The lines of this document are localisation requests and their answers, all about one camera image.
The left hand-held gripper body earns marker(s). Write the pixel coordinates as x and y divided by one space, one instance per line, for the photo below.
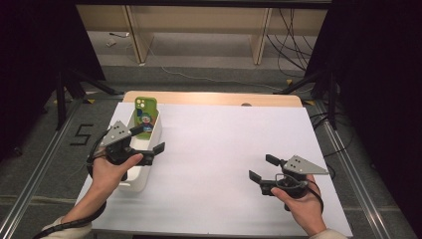
116 133

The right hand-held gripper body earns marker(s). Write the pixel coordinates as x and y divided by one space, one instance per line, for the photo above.
298 167

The white plastic storage bin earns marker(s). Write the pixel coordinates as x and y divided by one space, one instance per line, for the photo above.
146 156

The green cartoon phone case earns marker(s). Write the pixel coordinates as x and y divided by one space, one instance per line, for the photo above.
146 114

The person's right hand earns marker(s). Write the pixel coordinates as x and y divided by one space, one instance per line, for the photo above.
307 209

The person's left hand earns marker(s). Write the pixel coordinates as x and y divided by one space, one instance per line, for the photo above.
109 179

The black metal stand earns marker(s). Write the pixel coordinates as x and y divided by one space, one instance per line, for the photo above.
61 99
331 99

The small white adapter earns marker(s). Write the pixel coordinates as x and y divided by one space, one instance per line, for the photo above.
110 42

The beige office desk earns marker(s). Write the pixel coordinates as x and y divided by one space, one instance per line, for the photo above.
199 23

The aluminium floor rail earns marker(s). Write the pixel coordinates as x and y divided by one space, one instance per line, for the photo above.
36 172
351 172

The black frame beam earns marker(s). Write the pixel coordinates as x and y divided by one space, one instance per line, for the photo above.
199 3

